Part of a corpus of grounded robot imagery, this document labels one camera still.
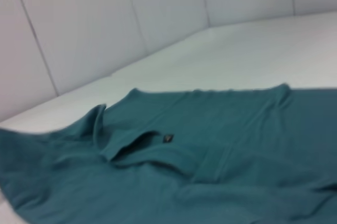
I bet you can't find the teal t-shirt with FREE print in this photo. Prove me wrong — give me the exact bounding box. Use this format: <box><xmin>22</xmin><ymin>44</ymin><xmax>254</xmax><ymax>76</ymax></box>
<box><xmin>0</xmin><ymin>83</ymin><xmax>337</xmax><ymax>224</ymax></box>

